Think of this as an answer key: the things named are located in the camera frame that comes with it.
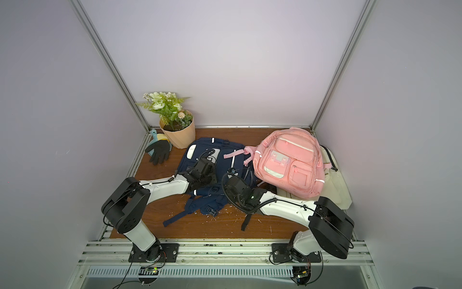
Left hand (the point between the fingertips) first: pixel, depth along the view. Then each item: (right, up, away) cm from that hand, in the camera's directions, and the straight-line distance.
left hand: (220, 176), depth 92 cm
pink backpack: (+37, +7, +2) cm, 37 cm away
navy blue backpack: (-2, +9, +10) cm, 13 cm away
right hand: (+5, -1, -10) cm, 11 cm away
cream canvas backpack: (+57, -5, -5) cm, 58 cm away
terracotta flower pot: (-25, +25, +10) cm, 37 cm away
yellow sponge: (-40, +22, +21) cm, 50 cm away
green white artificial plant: (-28, +36, 0) cm, 45 cm away
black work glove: (-39, +13, +17) cm, 45 cm away
